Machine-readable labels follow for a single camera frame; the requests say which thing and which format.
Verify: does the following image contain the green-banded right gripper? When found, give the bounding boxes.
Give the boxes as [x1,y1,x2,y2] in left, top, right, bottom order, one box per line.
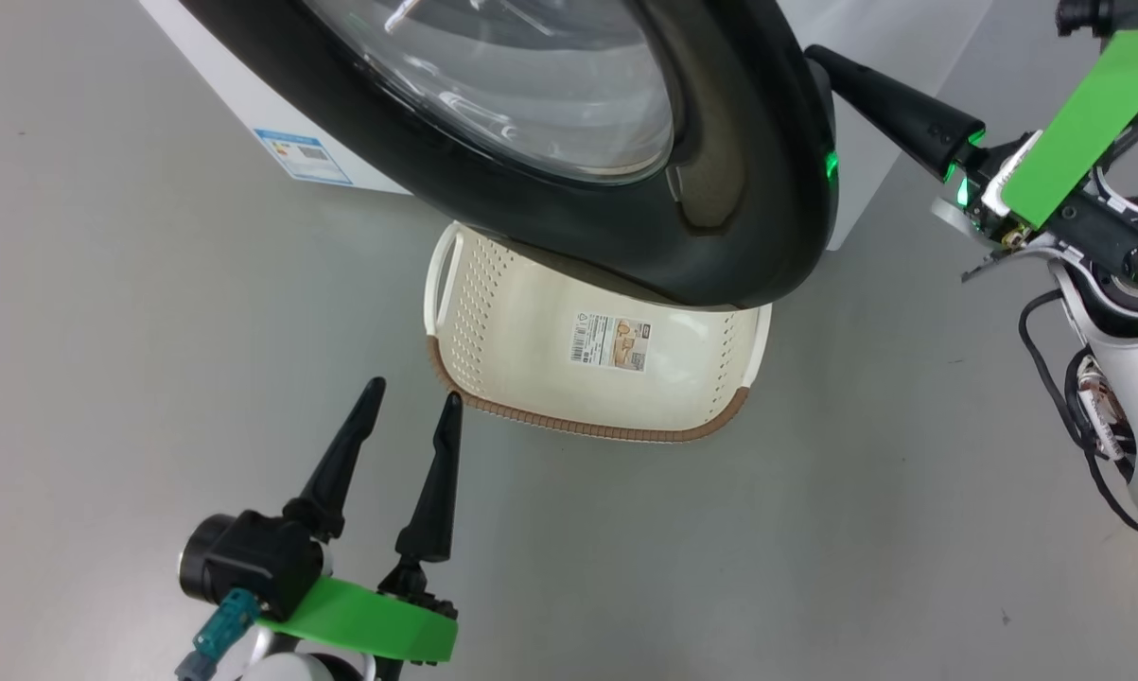
[805,0,1138,283]

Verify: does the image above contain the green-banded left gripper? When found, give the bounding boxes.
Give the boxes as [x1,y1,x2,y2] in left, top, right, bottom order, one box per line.
[256,376,464,663]

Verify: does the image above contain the black round glass washer door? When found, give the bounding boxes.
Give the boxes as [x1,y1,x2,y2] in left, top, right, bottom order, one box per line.
[179,0,839,310]

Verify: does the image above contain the white front-load washing machine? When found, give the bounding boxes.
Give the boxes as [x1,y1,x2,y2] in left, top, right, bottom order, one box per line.
[138,0,995,252]

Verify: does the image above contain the cream perforated laundry basket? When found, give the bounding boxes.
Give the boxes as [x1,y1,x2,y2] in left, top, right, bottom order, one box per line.
[424,222,773,444]

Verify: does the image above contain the paper basket product label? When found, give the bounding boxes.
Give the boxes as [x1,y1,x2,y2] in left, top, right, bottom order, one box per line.
[569,310,650,372]

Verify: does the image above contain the blue energy label sticker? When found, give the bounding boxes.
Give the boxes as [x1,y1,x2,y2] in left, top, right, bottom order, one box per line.
[254,128,352,185]

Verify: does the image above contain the teal camera cable connector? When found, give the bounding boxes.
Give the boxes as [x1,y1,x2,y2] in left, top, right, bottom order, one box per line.
[176,586,262,681]

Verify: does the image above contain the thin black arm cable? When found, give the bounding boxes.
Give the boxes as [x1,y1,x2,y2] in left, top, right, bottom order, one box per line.
[1018,288,1138,531]

